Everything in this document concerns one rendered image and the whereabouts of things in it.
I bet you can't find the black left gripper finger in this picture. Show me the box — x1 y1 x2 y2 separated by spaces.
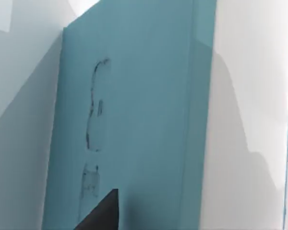
72 188 120 230

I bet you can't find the teal blue book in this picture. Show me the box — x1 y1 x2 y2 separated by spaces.
40 0 218 230

